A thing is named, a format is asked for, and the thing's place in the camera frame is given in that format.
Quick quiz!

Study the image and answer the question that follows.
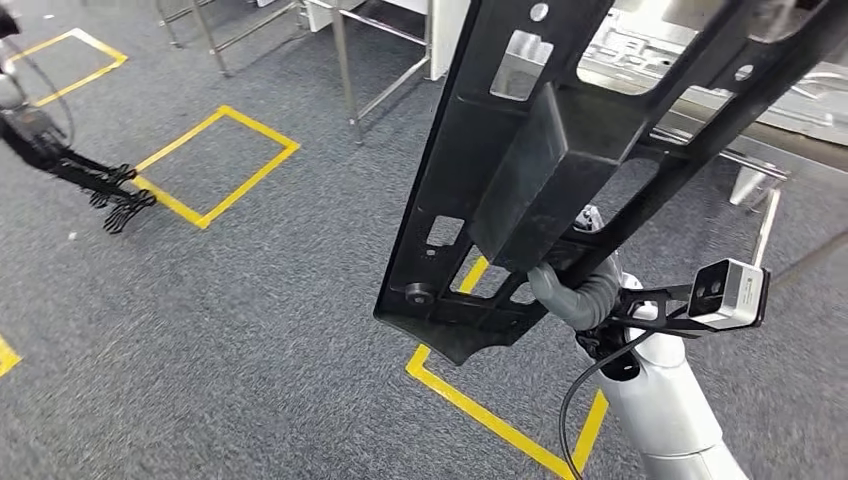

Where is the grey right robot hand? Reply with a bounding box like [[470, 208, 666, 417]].
[[526, 205, 603, 331]]

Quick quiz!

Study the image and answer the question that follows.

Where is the black plastic panel part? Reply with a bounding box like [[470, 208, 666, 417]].
[[372, 0, 848, 367]]

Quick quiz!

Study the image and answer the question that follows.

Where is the stainless steel workbench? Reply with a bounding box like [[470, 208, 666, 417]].
[[652, 99, 848, 287]]

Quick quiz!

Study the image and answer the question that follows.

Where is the yellow floor tape square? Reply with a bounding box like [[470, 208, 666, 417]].
[[405, 254, 609, 480], [0, 334, 23, 379]]

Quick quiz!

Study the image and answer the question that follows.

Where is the stamped grey metal plate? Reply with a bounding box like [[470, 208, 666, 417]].
[[574, 0, 848, 148]]

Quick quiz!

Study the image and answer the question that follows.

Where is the stainless steel table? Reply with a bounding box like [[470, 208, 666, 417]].
[[304, 0, 435, 146], [155, 0, 306, 77]]

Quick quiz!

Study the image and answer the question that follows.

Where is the black humanoid robot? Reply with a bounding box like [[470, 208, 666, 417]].
[[0, 6, 158, 235]]

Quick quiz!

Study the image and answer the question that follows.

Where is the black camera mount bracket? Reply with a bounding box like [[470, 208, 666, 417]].
[[609, 283, 697, 340]]

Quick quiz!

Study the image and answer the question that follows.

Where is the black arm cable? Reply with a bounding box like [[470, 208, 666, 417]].
[[558, 327, 657, 480]]

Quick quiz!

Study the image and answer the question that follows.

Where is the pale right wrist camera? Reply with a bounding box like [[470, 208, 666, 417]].
[[686, 258, 772, 331]]

